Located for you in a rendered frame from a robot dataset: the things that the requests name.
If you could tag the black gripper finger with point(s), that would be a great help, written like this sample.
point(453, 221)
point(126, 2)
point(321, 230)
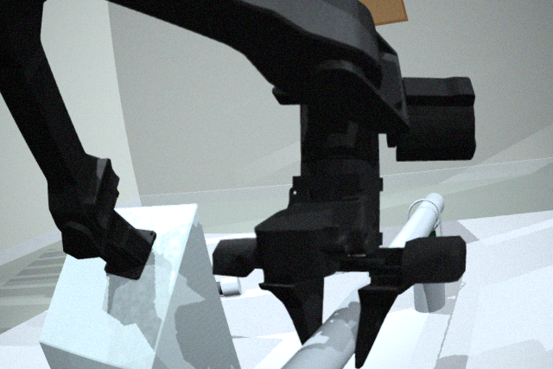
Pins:
point(304, 303)
point(375, 303)

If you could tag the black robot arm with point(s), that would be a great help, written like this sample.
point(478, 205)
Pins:
point(324, 55)

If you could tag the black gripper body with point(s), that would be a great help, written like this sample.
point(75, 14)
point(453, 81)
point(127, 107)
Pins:
point(422, 260)

